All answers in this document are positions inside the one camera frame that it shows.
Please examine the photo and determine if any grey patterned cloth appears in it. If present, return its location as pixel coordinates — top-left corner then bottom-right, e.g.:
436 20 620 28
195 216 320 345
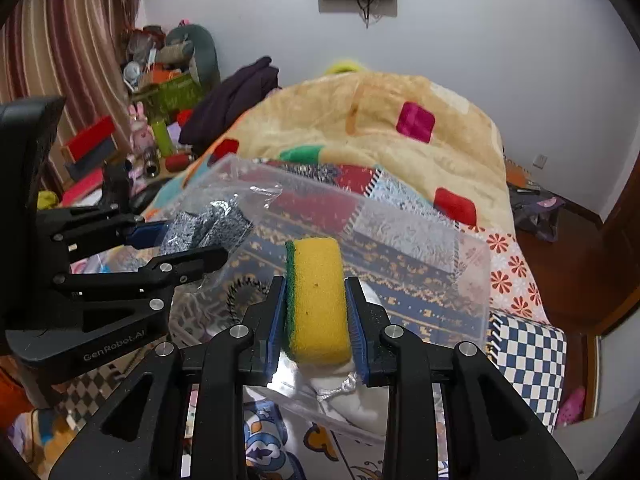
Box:
154 180 282 256

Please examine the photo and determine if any black white braided band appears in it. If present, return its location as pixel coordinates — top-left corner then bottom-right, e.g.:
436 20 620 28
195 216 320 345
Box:
226 275 270 322

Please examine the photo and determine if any yellow green sponge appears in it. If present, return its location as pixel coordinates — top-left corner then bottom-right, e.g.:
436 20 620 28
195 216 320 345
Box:
285 237 352 366

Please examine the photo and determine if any red cylinder cup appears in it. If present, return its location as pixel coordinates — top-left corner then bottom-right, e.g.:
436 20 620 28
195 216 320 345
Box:
164 152 194 174

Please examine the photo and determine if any black flashlight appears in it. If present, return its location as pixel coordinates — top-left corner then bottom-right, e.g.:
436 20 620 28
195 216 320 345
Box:
142 146 160 179

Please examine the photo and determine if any green bottle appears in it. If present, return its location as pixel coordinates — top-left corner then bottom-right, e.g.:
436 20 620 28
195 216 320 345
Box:
150 119 175 157

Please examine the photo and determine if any pink rabbit doll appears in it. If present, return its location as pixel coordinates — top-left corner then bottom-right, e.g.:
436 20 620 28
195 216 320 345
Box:
128 102 155 156

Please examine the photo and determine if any red box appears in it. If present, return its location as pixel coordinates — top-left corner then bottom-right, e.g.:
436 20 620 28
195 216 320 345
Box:
61 116 116 164

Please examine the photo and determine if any green cardboard box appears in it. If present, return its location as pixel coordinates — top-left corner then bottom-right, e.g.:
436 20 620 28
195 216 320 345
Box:
131 74 205 120

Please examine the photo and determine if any dark purple garment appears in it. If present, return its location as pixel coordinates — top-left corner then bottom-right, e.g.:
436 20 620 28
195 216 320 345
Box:
179 56 280 155

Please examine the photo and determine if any clear plastic storage box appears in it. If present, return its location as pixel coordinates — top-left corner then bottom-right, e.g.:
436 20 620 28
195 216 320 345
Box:
167 153 494 446

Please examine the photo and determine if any grey plush toy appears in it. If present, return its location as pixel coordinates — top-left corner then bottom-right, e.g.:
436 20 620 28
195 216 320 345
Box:
156 24 220 90

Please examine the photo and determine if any striped brown curtain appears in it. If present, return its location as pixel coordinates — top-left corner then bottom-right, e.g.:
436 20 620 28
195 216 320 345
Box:
1 0 140 184

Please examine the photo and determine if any purple bag on floor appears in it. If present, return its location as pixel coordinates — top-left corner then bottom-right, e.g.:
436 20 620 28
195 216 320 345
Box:
509 188 565 243

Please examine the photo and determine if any yellow green pillow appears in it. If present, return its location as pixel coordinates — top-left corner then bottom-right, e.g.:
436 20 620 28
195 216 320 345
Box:
324 60 368 76

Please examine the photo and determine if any beige fleece blanket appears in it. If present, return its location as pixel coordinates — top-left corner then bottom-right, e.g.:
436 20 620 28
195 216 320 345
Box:
144 70 512 233

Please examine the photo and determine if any wall power socket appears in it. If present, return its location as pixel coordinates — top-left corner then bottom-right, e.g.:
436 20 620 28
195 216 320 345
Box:
533 154 548 169

